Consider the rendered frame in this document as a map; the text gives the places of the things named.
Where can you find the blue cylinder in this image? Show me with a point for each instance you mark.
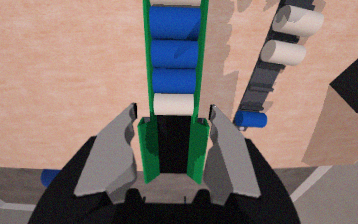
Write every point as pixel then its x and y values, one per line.
pixel 174 54
pixel 174 23
pixel 251 119
pixel 175 81

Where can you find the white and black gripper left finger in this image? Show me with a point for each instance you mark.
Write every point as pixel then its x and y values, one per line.
pixel 98 175

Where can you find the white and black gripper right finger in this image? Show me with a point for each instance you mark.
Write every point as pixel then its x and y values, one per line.
pixel 239 177

